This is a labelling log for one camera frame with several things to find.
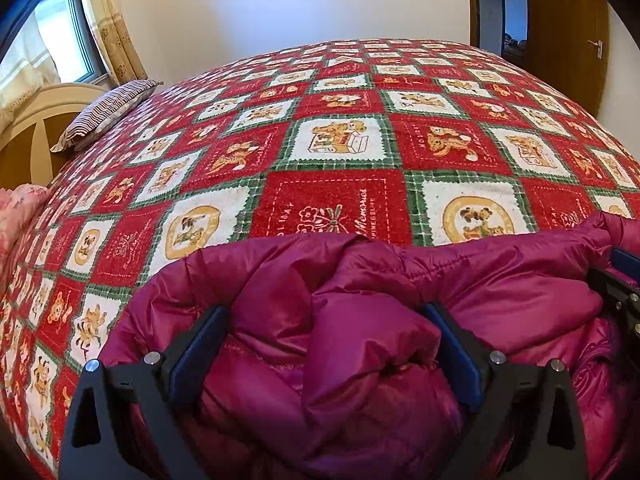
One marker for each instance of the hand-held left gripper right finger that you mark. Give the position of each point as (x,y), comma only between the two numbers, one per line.
(457,360)

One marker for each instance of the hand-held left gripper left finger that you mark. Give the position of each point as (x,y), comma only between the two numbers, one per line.
(192,360)

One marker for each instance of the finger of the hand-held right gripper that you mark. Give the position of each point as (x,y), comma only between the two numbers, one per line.
(620,295)
(627,265)

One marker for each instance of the magenta quilted down jacket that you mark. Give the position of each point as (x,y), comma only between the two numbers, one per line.
(350,310)

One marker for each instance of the pink floral folded quilt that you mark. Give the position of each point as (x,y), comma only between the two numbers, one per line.
(20,220)

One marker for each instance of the brown wooden door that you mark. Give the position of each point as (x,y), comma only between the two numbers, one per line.
(565,35)

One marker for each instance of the red checked printed blanket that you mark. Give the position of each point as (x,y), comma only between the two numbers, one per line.
(325,135)

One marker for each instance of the striped pillow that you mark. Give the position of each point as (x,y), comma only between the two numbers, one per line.
(105,112)

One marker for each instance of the cream and wood headboard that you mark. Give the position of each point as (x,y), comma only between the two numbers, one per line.
(30,125)

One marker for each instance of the beige patterned curtain panel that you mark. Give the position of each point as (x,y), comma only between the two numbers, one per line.
(112,25)

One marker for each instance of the dark framed window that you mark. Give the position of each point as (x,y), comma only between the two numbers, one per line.
(70,30)

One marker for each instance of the brown wooden door frame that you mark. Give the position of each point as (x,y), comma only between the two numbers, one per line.
(472,5)

